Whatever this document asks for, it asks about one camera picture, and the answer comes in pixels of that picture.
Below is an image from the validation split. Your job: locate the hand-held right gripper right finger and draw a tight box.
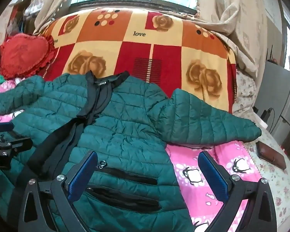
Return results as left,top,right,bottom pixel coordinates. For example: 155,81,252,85
198,150,278,232

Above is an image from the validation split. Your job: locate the brown wallet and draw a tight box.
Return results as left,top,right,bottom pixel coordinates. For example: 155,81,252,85
256,140,287,170

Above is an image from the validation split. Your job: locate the beige curtain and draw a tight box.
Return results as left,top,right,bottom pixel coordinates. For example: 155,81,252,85
30,0,87,35
196,0,270,78

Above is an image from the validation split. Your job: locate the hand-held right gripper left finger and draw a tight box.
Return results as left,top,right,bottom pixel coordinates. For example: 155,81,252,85
18,150,98,232

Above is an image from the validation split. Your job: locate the router with antennas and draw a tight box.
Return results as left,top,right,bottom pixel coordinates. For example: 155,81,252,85
266,45,278,65

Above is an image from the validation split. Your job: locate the pink penguin print blanket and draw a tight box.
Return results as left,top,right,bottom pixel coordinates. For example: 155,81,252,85
0,78,260,232

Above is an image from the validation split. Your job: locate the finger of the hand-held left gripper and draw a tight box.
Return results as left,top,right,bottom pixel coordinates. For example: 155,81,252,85
0,132,33,155
0,122,15,136

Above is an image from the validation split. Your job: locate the red heart-shaped pillow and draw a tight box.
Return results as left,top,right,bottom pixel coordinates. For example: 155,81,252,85
0,34,56,79

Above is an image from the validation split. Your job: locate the checked rose print blanket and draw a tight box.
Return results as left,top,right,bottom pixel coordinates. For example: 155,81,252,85
37,8,237,113

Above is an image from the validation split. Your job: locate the grey cabinet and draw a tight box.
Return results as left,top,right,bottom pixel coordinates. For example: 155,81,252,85
254,60,290,137

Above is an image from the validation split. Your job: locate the green puffer jacket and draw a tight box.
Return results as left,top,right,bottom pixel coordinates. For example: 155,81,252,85
0,71,263,232

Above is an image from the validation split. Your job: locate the floral bed sheet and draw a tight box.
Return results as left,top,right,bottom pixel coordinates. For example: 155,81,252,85
232,68,290,226

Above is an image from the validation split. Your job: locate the black charger with cable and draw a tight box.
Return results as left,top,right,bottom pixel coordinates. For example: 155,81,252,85
261,107,276,122

